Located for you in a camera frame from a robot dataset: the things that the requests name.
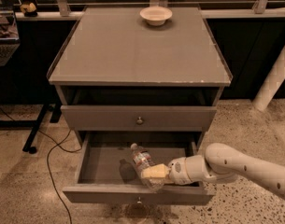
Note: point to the grey left window strut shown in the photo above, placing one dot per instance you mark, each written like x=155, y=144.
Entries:
x=64, y=8

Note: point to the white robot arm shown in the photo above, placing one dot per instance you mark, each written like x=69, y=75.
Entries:
x=220, y=164

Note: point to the grey upper closed drawer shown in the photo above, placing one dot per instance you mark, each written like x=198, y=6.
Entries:
x=138, y=118

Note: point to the clear plastic water bottle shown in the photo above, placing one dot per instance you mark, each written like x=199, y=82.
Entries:
x=142, y=161

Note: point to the white slanted post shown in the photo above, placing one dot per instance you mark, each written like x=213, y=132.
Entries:
x=271, y=84

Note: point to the yellow and black small object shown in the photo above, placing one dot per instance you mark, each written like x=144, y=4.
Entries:
x=28, y=9

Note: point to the grey wooden drawer cabinet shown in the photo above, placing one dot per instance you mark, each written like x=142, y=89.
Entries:
x=113, y=57

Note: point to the black desk leg frame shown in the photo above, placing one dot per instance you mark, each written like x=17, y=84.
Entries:
x=32, y=125

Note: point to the grey open middle drawer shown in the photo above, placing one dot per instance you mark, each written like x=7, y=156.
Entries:
x=106, y=172

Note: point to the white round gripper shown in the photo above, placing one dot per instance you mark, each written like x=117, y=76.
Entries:
x=178, y=171

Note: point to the white ceramic bowl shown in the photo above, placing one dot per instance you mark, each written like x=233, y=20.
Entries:
x=156, y=16

